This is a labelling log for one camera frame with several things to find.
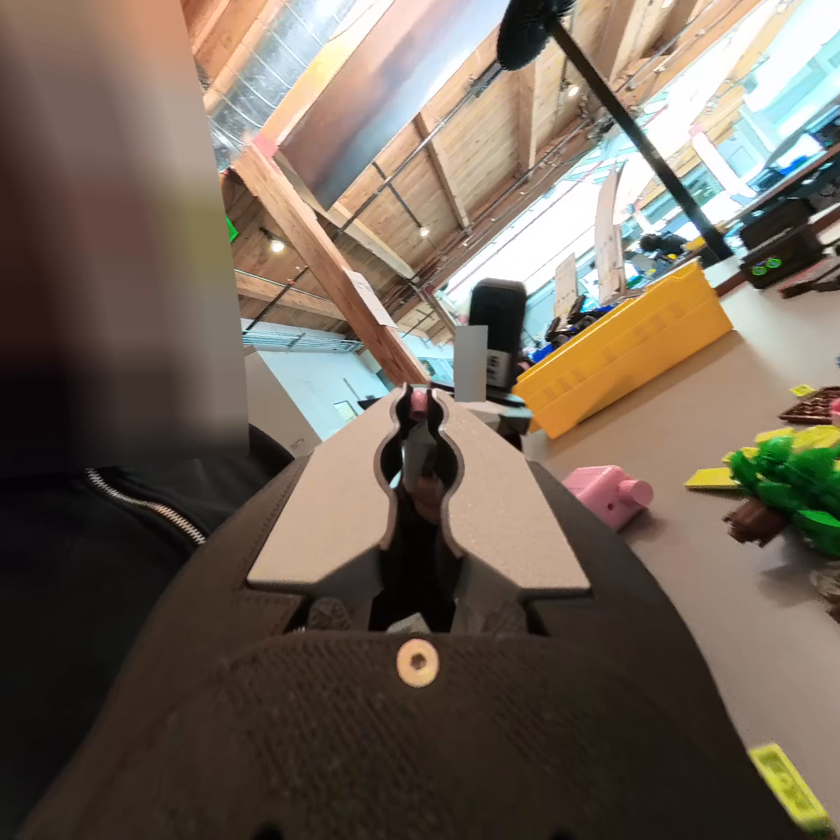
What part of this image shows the black pole stand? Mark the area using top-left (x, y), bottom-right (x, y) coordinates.
top-left (495, 0), bottom-right (735, 260)

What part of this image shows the white sign board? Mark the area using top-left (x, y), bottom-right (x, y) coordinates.
top-left (594, 164), bottom-right (627, 306)

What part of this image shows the black case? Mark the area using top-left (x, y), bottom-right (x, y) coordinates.
top-left (738, 197), bottom-right (840, 290)

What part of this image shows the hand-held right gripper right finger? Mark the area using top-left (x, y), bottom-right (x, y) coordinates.
top-left (428, 387), bottom-right (593, 634)

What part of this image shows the small lime plate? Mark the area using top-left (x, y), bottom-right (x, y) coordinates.
top-left (748, 743), bottom-right (834, 831)

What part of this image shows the person's black clothing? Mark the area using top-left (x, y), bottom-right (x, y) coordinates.
top-left (0, 423), bottom-right (296, 840)

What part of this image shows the silver air duct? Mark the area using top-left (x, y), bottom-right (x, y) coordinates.
top-left (197, 0), bottom-right (395, 155)

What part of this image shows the yellow storage bin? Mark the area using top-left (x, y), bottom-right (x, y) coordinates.
top-left (512, 259), bottom-right (735, 439)

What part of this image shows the white paper sign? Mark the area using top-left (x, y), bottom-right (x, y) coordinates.
top-left (344, 269), bottom-right (398, 327)

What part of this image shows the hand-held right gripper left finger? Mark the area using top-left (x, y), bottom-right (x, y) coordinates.
top-left (246, 385), bottom-right (417, 614)

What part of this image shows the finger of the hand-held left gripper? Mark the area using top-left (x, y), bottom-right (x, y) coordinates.
top-left (467, 400), bottom-right (534, 437)

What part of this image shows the pile of toy bricks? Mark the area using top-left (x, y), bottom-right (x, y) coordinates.
top-left (684, 382), bottom-right (840, 624)

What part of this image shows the brown studded plate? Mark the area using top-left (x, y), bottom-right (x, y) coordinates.
top-left (779, 386), bottom-right (840, 425)

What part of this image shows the pink brick block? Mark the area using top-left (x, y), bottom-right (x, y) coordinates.
top-left (563, 465), bottom-right (655, 532)

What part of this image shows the green toy plant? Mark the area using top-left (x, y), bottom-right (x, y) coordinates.
top-left (725, 436), bottom-right (840, 559)

